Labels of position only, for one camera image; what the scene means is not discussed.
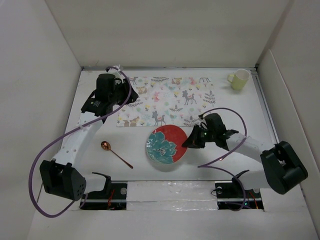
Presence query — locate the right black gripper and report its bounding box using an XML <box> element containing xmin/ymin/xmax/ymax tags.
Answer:
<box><xmin>181</xmin><ymin>124</ymin><xmax>216</xmax><ymax>148</ymax></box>

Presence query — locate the floral white cloth napkin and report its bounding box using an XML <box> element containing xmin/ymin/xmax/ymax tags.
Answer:
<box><xmin>117</xmin><ymin>76</ymin><xmax>216</xmax><ymax>127</ymax></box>

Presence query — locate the red and teal plate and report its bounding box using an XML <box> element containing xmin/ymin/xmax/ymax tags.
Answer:
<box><xmin>145</xmin><ymin>124</ymin><xmax>187</xmax><ymax>172</ymax></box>

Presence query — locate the pale yellow mug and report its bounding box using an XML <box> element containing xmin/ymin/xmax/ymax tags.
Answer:
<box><xmin>227</xmin><ymin>68</ymin><xmax>251</xmax><ymax>91</ymax></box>

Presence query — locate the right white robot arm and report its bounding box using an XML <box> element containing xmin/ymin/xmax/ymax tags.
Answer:
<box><xmin>182</xmin><ymin>113</ymin><xmax>309</xmax><ymax>197</ymax></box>

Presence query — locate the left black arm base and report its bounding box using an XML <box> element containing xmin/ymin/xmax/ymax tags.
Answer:
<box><xmin>80</xmin><ymin>181</ymin><xmax>128</xmax><ymax>211</ymax></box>

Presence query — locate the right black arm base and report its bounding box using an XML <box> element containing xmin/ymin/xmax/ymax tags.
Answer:
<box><xmin>209</xmin><ymin>166</ymin><xmax>265</xmax><ymax>212</ymax></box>

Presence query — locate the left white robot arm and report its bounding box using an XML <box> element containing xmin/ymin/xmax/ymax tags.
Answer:
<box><xmin>39</xmin><ymin>73</ymin><xmax>138</xmax><ymax>201</ymax></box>

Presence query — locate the copper spoon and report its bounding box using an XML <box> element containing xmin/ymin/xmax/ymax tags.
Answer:
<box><xmin>100</xmin><ymin>141</ymin><xmax>134</xmax><ymax>169</ymax></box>

